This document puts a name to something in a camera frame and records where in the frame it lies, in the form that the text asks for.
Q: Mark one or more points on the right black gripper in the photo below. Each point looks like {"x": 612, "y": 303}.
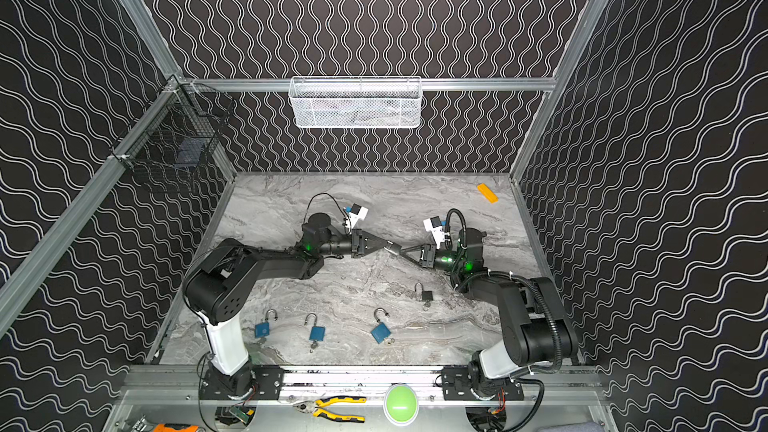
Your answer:
{"x": 427, "y": 255}

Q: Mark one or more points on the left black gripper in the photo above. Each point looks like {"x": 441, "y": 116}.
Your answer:
{"x": 357, "y": 243}

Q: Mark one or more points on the black padlock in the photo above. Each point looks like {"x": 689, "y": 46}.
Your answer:
{"x": 425, "y": 297}
{"x": 394, "y": 248}

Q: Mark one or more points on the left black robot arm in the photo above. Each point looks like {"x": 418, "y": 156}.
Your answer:
{"x": 217, "y": 289}

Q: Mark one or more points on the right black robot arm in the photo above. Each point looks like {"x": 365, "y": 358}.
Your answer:
{"x": 537, "y": 337}

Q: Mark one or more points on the right blue padlock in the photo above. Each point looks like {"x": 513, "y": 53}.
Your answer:
{"x": 381, "y": 332}

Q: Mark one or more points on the blue padlock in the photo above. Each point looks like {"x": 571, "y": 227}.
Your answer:
{"x": 262, "y": 329}
{"x": 381, "y": 332}
{"x": 316, "y": 332}

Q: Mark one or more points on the yellow block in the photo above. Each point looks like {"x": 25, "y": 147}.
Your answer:
{"x": 487, "y": 193}

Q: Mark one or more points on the middle blue padlock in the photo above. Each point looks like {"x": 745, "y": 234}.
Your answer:
{"x": 316, "y": 332}

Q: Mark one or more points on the left blue padlock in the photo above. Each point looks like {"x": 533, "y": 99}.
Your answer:
{"x": 262, "y": 329}

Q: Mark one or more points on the green round button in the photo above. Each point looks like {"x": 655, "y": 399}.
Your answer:
{"x": 401, "y": 405}

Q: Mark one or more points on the green circuit board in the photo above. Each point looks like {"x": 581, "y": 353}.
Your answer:
{"x": 235, "y": 415}

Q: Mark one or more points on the orange tool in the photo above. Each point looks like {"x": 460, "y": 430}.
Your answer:
{"x": 176, "y": 427}

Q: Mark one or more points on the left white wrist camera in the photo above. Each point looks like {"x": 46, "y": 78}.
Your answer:
{"x": 353, "y": 215}

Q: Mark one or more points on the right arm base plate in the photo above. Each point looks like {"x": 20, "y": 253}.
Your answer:
{"x": 468, "y": 382}

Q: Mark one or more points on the white wire basket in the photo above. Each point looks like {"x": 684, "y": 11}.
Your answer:
{"x": 356, "y": 102}

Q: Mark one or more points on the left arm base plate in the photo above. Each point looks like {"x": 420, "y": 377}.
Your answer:
{"x": 264, "y": 383}

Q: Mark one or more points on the black wire basket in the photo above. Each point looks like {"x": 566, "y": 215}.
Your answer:
{"x": 181, "y": 148}

